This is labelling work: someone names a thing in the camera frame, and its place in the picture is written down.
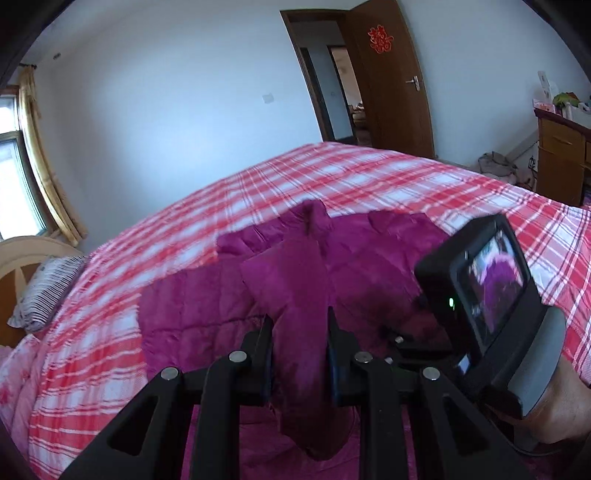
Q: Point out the striped pillow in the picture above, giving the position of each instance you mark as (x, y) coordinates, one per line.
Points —
(46, 290)

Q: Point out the pile of beige clothes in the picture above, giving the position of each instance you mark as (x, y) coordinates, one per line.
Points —
(496, 166)

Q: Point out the wooden desk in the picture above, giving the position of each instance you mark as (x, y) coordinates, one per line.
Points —
(558, 157)

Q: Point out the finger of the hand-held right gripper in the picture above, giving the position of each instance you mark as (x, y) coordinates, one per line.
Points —
(415, 348)

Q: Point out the pink floral quilt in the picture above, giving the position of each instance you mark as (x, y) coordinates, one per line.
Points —
(18, 392)

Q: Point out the yellow curtain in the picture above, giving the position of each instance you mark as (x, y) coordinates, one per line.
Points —
(46, 175)

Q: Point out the person's right forearm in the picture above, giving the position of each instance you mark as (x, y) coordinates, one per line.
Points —
(556, 406)

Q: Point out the wooden headboard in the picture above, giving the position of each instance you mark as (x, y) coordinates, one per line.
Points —
(27, 251)

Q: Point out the green item on desk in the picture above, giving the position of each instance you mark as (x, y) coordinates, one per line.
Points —
(567, 99)

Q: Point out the bed with red plaid sheet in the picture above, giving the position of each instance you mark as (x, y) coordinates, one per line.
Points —
(369, 184)

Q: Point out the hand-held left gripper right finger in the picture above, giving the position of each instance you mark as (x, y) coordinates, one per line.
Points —
(337, 369)

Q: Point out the brown wooden door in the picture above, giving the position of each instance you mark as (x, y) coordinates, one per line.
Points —
(392, 101)

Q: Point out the red paper door decoration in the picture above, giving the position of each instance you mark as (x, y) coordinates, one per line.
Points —
(379, 38)

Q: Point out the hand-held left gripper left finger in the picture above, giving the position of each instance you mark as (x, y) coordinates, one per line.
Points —
(259, 367)

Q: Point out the magenta quilted jacket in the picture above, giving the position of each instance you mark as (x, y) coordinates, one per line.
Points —
(300, 277)

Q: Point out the brown door frame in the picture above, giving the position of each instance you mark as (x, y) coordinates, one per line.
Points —
(295, 60)

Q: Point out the white card box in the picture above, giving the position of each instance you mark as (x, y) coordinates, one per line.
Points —
(548, 85)

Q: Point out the window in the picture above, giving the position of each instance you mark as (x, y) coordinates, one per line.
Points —
(18, 180)

